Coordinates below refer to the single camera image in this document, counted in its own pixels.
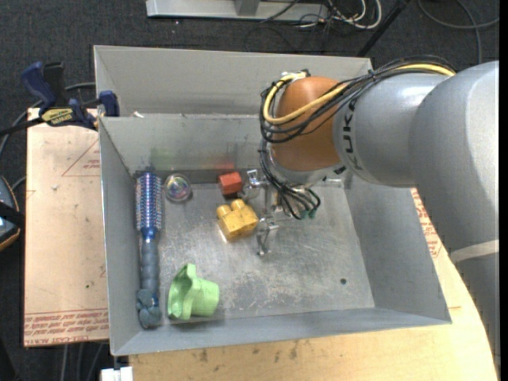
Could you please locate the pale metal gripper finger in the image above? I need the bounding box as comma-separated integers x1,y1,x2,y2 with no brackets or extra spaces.
242,168,267,202
256,216,279,257

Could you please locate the red-brown small block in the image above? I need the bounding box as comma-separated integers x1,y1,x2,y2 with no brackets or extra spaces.
217,171,244,197

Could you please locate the yellow toy building brick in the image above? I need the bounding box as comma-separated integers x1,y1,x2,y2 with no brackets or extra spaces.
216,198,260,242

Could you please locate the grey metal bin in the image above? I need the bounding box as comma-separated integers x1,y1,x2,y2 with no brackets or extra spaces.
93,44,452,356

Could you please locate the clear iridescent ball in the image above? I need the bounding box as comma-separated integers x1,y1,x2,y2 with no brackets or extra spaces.
164,172,194,204

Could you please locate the light green plastic cup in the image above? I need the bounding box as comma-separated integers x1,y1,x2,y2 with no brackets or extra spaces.
167,263,221,321

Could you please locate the blue round hairbrush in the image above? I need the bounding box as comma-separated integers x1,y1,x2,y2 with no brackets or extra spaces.
134,171,166,330

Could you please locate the brown cardboard board red print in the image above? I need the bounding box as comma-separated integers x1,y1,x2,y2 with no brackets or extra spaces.
23,107,464,348

